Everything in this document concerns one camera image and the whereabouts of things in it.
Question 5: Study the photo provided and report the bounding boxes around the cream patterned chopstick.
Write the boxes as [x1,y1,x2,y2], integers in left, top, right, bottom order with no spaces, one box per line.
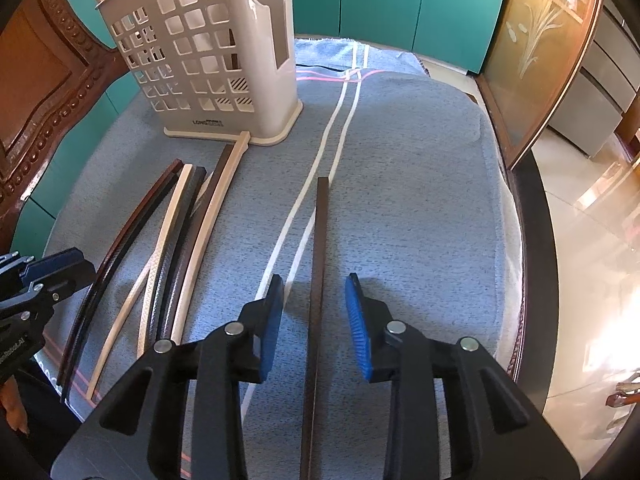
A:
[137,164,193,358]

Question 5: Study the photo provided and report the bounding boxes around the dark brown chopstick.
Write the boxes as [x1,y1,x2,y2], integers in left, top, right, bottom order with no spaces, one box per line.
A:
[299,177,330,480]

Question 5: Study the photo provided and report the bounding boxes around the glass sliding door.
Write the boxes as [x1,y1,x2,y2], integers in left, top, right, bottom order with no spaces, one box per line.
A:
[476,0,602,169]

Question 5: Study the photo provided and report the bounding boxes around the black chopstick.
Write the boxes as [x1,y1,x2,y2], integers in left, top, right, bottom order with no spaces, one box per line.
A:
[146,166,206,342]

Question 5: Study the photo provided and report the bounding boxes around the teal lower cabinets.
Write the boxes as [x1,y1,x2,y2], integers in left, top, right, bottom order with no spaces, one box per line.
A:
[11,0,503,256]

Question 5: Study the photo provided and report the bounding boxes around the left hand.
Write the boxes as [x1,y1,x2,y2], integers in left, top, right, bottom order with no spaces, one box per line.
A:
[0,377,29,434]

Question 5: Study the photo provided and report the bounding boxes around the silver refrigerator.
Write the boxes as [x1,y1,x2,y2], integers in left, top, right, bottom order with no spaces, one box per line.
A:
[548,0,639,157]

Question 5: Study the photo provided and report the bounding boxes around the blue striped towel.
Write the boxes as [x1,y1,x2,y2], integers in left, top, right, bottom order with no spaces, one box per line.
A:
[46,40,522,479]

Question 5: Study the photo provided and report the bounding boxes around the beige plastic utensil basket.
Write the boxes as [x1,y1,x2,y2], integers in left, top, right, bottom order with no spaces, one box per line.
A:
[97,0,303,146]

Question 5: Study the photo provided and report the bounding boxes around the carved wooden chair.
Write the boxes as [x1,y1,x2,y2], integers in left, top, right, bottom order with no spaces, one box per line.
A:
[1,0,139,254]

